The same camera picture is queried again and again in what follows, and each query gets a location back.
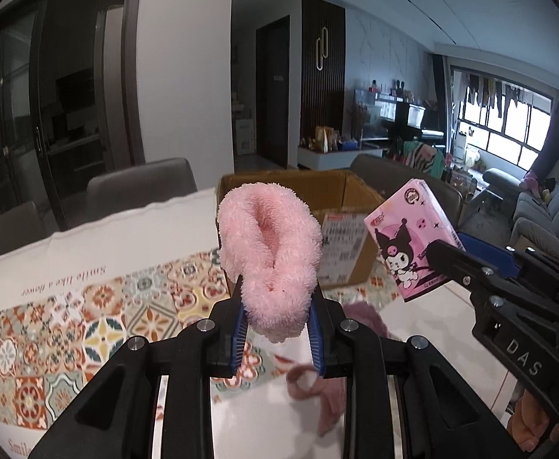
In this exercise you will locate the dark glass sliding door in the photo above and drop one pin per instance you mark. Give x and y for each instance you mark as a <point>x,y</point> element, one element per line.
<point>68,109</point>

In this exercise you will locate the mauve pink towel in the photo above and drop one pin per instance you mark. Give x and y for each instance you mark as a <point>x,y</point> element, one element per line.
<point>303,382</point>

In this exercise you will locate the clothes on chair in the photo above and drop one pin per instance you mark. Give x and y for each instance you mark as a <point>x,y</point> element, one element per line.
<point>419,156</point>

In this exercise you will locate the grey dining chair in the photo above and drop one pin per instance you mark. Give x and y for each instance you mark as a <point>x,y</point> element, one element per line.
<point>138,186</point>
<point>20,226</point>

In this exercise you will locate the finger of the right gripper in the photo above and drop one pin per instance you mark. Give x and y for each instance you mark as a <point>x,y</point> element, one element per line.
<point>502,259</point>
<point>458,265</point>

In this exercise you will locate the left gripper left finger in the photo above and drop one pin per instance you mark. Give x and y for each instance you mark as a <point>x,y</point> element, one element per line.
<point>114,415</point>

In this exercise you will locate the brown dining chair right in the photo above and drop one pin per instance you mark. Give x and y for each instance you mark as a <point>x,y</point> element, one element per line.
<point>386,177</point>

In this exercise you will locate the white TV console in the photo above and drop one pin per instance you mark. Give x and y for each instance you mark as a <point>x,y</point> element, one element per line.
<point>319,161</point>

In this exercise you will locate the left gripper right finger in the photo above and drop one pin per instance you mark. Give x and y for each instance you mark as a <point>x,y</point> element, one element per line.
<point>403,398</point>

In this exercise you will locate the brown cardboard box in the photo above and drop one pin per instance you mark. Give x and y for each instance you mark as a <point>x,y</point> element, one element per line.
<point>340,201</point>

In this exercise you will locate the right hand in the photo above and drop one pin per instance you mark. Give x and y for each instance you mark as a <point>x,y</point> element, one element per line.
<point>528,423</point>

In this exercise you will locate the black piano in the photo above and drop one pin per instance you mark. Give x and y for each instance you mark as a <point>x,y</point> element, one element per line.
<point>410,122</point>

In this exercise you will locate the pink Kuromi tissue pack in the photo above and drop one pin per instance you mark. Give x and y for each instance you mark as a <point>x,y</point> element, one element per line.
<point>403,226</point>

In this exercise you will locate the grey dining chair far left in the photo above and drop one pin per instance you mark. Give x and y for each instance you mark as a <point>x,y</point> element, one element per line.
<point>20,226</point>

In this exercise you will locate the pink fluffy slipper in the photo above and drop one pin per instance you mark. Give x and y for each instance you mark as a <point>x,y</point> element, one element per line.
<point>270,244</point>

